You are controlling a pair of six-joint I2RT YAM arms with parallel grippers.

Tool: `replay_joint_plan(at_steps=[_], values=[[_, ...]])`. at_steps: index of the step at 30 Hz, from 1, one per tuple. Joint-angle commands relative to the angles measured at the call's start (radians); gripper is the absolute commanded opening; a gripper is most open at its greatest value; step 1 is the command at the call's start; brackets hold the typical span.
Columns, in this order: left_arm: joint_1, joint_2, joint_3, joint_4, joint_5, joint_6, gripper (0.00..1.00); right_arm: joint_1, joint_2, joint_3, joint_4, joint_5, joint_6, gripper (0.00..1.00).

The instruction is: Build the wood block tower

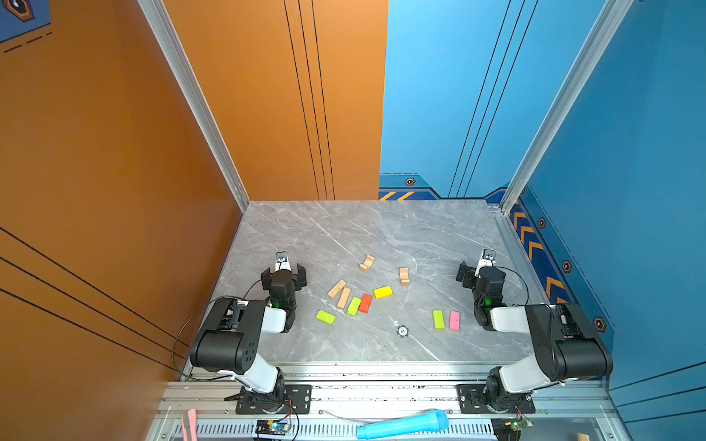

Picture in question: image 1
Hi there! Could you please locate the printed natural wood plank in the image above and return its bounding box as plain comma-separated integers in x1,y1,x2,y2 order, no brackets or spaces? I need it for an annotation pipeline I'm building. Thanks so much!
327,279,347,298

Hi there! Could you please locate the plain natural wood plank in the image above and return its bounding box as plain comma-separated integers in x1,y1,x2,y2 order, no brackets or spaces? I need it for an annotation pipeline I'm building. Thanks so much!
338,287,351,310

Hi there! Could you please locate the wooden arch block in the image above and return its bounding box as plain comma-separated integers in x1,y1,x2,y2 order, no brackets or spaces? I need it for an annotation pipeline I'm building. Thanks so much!
399,268,411,287
360,255,375,272

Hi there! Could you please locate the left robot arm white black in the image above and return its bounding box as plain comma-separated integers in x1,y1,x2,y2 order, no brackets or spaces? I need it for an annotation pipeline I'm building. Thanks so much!
189,263,307,413

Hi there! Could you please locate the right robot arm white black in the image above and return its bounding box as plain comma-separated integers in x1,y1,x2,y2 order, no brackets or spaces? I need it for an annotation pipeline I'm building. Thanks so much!
456,260,613,415

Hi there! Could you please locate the pink wood block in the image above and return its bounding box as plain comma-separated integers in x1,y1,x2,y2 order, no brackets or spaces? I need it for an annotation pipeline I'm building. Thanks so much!
449,311,461,332

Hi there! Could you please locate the lone green wood block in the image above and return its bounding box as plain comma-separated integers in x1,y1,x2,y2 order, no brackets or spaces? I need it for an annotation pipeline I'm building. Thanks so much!
315,311,336,326

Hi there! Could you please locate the green block beside pink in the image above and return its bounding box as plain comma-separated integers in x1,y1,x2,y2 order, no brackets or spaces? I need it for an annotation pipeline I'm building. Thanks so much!
432,310,446,331

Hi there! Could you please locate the green block beside red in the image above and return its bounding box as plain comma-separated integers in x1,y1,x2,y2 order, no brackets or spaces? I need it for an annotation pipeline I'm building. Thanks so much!
347,298,362,316

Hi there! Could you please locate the red wood block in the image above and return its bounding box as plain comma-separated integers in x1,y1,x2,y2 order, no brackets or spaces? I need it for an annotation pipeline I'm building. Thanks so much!
359,294,373,313

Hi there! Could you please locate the yellow wood block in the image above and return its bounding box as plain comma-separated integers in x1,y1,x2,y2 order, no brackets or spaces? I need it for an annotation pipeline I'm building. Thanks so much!
373,286,393,300

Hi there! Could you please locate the blue poker chip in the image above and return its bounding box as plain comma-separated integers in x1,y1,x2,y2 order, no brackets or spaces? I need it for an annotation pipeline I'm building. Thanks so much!
396,325,409,337

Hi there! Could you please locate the cyan toy microphone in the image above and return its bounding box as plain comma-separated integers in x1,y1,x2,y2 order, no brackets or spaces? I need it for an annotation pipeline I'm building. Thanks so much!
356,410,450,440

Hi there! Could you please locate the small circuit board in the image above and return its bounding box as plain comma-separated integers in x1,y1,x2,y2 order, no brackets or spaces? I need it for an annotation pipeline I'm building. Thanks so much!
255,420,293,439

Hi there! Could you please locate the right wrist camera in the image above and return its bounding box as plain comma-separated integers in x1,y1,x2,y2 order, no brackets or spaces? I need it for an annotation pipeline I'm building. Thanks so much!
475,248,496,274

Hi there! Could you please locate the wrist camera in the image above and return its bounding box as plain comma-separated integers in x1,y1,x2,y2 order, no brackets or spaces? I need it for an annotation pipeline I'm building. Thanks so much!
475,248,496,274
274,251,292,271

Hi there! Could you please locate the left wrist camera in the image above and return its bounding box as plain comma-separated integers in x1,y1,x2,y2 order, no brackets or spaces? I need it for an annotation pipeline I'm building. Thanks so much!
274,251,292,271

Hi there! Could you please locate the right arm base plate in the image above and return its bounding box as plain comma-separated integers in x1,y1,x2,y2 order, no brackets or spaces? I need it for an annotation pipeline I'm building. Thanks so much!
456,383,536,415

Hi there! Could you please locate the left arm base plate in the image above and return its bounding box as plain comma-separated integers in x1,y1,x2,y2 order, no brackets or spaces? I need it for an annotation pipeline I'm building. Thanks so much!
235,384,313,415

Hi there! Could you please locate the aluminium rail frame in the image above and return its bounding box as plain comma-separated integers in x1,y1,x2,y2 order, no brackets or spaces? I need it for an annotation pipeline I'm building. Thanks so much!
146,361,630,440

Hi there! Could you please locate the left corner aluminium post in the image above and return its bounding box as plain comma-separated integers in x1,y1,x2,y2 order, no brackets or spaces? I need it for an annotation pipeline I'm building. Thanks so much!
137,0,250,213

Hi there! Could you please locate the corner aluminium post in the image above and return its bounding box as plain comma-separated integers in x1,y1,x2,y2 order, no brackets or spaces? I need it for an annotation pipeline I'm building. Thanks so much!
499,0,634,217
137,0,250,213

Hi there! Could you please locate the right corner aluminium post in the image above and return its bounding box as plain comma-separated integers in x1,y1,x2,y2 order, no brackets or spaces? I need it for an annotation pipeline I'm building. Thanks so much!
499,0,634,217

